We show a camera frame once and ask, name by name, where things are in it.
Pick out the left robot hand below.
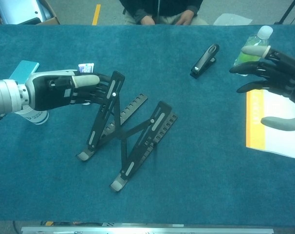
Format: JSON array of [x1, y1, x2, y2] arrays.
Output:
[[23, 69, 113, 112]]

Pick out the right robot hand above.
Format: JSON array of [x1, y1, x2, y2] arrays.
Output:
[[229, 45, 295, 134]]

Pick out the black folding laptop stand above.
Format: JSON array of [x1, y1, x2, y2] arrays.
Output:
[[75, 70, 179, 193]]

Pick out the round paper clip canister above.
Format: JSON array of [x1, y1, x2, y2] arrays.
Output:
[[14, 108, 50, 125]]

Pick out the light blue smartphone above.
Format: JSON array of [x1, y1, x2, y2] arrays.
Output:
[[8, 60, 40, 81]]

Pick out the clear bottle green liquid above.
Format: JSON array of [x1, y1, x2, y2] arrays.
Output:
[[232, 25, 274, 77]]

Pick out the purple white toothpaste tube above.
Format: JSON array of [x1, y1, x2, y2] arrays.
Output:
[[78, 62, 95, 106]]

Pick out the black tripod leg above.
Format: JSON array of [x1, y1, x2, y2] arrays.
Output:
[[274, 0, 295, 25]]

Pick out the yellow white Lexicon notebook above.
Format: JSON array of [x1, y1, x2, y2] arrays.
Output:
[[245, 89, 295, 160]]

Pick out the black stapler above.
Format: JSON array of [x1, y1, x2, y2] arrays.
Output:
[[189, 43, 221, 79]]

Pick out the cardboard box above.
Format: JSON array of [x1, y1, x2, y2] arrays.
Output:
[[0, 0, 60, 25]]

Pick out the blue carpet table cloth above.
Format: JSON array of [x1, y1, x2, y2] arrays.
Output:
[[0, 23, 295, 224]]

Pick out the seated person dark jacket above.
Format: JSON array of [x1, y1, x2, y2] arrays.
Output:
[[118, 0, 209, 26]]

